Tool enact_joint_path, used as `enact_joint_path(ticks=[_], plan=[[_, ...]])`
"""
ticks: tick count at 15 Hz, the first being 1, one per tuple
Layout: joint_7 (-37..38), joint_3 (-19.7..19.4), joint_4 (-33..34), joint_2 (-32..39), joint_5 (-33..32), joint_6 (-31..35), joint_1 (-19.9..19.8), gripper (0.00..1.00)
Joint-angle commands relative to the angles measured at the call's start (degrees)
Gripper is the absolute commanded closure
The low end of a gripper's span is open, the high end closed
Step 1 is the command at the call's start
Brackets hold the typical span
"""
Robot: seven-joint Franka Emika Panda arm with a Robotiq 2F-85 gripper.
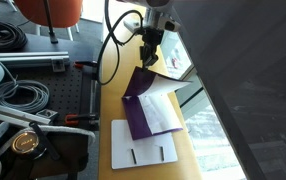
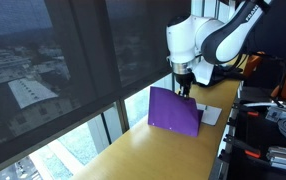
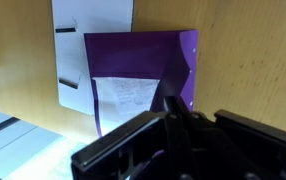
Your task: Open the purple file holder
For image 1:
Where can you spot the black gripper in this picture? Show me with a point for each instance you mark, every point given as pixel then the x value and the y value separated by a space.
pixel 152 37

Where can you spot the purple file holder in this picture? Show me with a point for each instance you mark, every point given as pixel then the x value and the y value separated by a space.
pixel 134 123

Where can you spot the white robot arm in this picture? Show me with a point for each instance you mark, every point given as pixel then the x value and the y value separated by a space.
pixel 156 13

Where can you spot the white paper sheet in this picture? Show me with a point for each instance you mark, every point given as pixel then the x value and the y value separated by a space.
pixel 143 156
pixel 159 113

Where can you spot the aluminium extrusion bar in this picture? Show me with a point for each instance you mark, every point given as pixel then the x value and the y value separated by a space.
pixel 29 54
pixel 29 63

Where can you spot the grey mesh window blind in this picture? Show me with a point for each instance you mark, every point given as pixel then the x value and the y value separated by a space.
pixel 266 100

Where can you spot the long silver extrusion bar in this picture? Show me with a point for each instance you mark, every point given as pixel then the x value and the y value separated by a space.
pixel 13 113

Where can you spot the round black gold device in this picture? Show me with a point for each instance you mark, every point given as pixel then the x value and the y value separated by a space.
pixel 24 143

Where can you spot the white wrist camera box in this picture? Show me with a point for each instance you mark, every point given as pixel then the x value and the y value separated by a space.
pixel 131 26

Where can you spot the dark metal window frame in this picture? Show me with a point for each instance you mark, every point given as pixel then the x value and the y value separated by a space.
pixel 196 100

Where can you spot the black camera stand pole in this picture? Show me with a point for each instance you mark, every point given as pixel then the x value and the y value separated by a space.
pixel 49 23

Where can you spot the silver corner bracket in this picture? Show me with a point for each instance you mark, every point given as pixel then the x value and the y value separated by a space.
pixel 48 115

